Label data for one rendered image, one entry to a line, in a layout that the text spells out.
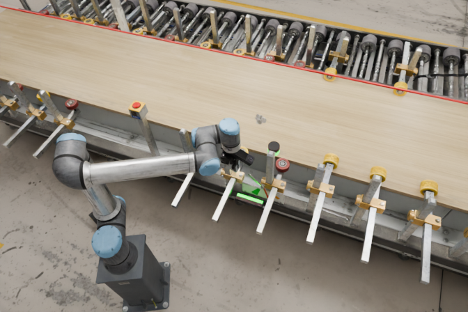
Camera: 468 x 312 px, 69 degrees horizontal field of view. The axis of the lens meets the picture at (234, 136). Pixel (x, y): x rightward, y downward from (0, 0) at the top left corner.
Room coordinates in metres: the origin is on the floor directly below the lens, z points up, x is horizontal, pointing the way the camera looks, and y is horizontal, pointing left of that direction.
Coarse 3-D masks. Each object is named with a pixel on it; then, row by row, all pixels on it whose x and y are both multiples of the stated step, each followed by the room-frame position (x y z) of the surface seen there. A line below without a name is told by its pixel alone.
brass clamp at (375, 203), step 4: (360, 196) 0.80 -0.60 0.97; (356, 200) 0.78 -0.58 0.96; (360, 200) 0.78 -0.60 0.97; (372, 200) 0.77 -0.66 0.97; (376, 200) 0.77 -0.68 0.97; (380, 200) 0.77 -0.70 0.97; (356, 204) 0.77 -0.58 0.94; (360, 204) 0.76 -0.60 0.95; (364, 204) 0.76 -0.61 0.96; (368, 204) 0.75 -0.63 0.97; (372, 204) 0.75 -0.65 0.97; (376, 204) 0.75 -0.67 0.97; (384, 204) 0.74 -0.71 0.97; (364, 208) 0.75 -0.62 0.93; (368, 208) 0.74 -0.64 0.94; (380, 208) 0.72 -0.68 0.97; (384, 208) 0.72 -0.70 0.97; (380, 212) 0.72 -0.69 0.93
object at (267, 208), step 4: (280, 172) 1.05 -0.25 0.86; (276, 176) 1.02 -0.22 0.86; (280, 176) 1.02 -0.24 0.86; (272, 188) 0.95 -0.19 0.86; (276, 188) 0.95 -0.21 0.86; (272, 192) 0.92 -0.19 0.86; (276, 192) 0.93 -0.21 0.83; (272, 196) 0.90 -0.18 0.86; (268, 200) 0.88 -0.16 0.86; (272, 200) 0.88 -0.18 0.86; (268, 204) 0.85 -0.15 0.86; (268, 208) 0.83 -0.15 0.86; (264, 212) 0.81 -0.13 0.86; (268, 212) 0.80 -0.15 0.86; (264, 216) 0.79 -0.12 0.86; (260, 220) 0.77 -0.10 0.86; (264, 220) 0.76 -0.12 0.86; (260, 224) 0.74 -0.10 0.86; (264, 224) 0.74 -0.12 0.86; (260, 228) 0.72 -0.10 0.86; (256, 232) 0.71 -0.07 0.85; (260, 232) 0.70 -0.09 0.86
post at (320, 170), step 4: (320, 164) 0.89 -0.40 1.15; (324, 164) 0.89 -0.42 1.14; (320, 168) 0.87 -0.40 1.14; (324, 168) 0.87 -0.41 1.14; (316, 172) 0.87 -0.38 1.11; (320, 172) 0.87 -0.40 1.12; (316, 176) 0.87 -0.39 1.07; (320, 176) 0.86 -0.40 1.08; (316, 180) 0.87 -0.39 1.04; (320, 180) 0.86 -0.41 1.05; (316, 184) 0.87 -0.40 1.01; (312, 196) 0.87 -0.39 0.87; (316, 196) 0.86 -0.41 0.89; (312, 200) 0.87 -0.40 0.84; (308, 204) 0.87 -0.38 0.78; (312, 204) 0.87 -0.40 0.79; (308, 208) 0.87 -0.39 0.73; (312, 208) 0.86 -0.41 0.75
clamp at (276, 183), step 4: (264, 180) 1.00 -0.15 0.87; (276, 180) 0.99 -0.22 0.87; (280, 180) 0.99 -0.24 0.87; (264, 184) 0.98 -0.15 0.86; (268, 184) 0.97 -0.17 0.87; (272, 184) 0.97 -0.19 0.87; (276, 184) 0.97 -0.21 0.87; (280, 184) 0.96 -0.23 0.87; (284, 184) 0.96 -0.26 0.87; (268, 188) 0.97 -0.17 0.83; (280, 188) 0.94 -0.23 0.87; (284, 188) 0.94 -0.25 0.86; (280, 192) 0.94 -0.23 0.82
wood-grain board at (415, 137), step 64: (0, 64) 2.22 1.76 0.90; (64, 64) 2.15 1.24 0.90; (128, 64) 2.08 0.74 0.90; (192, 64) 2.02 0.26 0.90; (256, 64) 1.96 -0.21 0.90; (192, 128) 1.40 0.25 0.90; (256, 128) 1.35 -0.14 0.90; (320, 128) 1.31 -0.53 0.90; (384, 128) 1.27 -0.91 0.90; (448, 128) 1.23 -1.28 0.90; (448, 192) 0.81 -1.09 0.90
